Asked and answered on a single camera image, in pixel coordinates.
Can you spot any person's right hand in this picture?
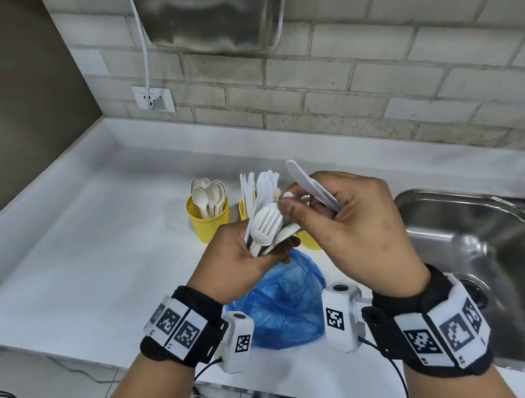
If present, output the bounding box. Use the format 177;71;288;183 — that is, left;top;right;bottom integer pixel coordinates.
274;161;434;311

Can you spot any person's left hand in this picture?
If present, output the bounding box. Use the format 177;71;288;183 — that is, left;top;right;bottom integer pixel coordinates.
179;212;308;309

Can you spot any bundle of white plastic cutlery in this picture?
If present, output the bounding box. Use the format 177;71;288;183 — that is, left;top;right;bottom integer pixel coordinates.
239;199;305;259

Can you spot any blue plastic bag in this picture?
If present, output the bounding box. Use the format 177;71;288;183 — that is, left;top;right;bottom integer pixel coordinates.
219;245;334;356

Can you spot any bundle of white knives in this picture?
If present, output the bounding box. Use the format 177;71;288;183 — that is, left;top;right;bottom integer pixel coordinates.
285;154;343;218

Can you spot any stack of white knives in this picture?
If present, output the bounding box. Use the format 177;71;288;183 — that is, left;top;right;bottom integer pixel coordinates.
238;168;285;218

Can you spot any black left wristband with markers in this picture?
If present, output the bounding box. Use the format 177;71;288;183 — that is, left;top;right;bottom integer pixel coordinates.
133;281;234;374

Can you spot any black wristband with markers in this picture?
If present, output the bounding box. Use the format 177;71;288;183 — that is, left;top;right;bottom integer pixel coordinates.
133;281;234;374
357;258;496;388

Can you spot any black right wristband with markers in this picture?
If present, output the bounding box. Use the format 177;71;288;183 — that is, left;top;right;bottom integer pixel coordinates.
357;258;496;388

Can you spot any stainless steel sink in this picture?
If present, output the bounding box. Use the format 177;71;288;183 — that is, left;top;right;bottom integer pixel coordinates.
393;176;525;397

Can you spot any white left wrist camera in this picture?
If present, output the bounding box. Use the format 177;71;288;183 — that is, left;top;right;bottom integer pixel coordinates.
212;309;260;376

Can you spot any black left wrist camera cable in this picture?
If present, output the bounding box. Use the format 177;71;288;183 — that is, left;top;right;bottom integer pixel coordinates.
191;357;226;382

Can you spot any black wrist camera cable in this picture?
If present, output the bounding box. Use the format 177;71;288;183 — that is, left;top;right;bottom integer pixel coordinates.
191;357;226;382
357;331;411;398

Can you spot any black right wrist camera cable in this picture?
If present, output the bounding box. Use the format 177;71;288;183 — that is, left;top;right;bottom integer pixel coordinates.
357;331;411;398

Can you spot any white wall socket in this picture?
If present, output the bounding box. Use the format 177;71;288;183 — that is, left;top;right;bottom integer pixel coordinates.
130;81;177;119

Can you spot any white plug with cable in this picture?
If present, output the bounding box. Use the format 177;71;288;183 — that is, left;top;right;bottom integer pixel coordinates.
128;0;166;113

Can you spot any stainless steel wall appliance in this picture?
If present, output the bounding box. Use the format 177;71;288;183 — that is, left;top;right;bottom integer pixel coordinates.
130;0;297;65

